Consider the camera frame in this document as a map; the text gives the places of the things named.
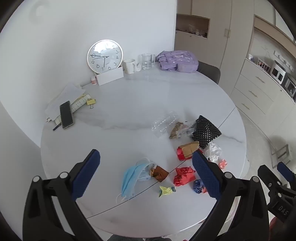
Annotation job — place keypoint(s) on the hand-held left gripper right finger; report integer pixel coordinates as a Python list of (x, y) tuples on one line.
[(205, 173)]

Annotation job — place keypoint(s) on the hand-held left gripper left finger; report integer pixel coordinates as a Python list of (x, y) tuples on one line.
[(86, 176)]

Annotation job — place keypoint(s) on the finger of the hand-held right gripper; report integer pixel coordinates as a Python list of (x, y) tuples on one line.
[(267, 175), (285, 170)]

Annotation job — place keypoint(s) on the pink paper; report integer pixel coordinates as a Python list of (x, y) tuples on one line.
[(223, 163)]

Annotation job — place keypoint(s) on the blue crumpled wrapper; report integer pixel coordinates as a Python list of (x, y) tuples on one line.
[(198, 186)]

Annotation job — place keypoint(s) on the red crumpled wrapper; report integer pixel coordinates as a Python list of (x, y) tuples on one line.
[(183, 176)]

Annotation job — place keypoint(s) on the white crumpled tissue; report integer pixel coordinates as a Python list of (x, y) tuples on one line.
[(212, 150)]

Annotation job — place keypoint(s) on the red brown paper carton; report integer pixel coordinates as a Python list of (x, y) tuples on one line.
[(187, 150)]

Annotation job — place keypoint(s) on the black foam net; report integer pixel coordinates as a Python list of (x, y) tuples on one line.
[(205, 132)]

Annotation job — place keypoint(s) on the yellow green crumpled wrapper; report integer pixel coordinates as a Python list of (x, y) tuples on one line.
[(166, 190)]

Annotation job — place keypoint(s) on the blue face mask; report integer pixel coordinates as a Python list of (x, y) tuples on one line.
[(130, 180)]

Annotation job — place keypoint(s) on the brown crumpled wrapper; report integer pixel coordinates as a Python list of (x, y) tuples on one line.
[(159, 173)]

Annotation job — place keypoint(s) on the clear brown snack wrapper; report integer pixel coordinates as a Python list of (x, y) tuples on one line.
[(177, 131)]

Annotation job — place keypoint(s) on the black pen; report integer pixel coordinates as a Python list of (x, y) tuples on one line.
[(56, 127)]

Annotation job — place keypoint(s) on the white blue printed packet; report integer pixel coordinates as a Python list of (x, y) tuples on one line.
[(145, 177)]

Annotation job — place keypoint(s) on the clear plastic bottle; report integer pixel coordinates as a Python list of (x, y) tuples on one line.
[(165, 124)]

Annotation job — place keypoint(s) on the black smartphone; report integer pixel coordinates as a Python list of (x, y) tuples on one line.
[(66, 114)]

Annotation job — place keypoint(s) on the pale yellow ruler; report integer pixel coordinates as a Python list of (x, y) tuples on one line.
[(79, 103)]

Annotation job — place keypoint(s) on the yellow binder clip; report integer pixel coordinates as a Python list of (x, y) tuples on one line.
[(91, 102)]

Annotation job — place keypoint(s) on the white paper sheets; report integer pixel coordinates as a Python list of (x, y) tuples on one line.
[(61, 98)]

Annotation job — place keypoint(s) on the steel toaster oven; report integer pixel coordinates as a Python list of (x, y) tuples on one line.
[(290, 85)]

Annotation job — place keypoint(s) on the beige drawer cabinet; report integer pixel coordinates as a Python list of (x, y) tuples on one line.
[(256, 90)]

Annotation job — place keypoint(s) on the small pink bottle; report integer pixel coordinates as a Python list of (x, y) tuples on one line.
[(93, 80)]

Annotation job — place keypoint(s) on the white microwave oven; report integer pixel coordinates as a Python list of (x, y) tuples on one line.
[(278, 71)]

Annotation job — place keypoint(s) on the dark grey chair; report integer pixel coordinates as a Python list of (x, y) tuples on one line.
[(209, 71)]

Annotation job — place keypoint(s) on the white cardboard box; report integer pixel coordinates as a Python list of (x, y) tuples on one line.
[(109, 76)]

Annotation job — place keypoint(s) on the purple fabric bag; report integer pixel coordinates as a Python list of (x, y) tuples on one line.
[(177, 60)]

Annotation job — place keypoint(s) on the white mug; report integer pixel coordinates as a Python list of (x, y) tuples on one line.
[(129, 66)]

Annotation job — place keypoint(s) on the glass measuring cup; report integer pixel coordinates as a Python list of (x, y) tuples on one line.
[(147, 61)]

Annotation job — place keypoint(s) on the tall beige cabinet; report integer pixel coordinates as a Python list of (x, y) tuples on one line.
[(217, 41)]

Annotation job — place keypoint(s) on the metal frame stool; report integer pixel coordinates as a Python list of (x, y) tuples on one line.
[(281, 154)]

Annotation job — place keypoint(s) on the white round wall clock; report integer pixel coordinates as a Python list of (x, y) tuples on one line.
[(104, 55)]

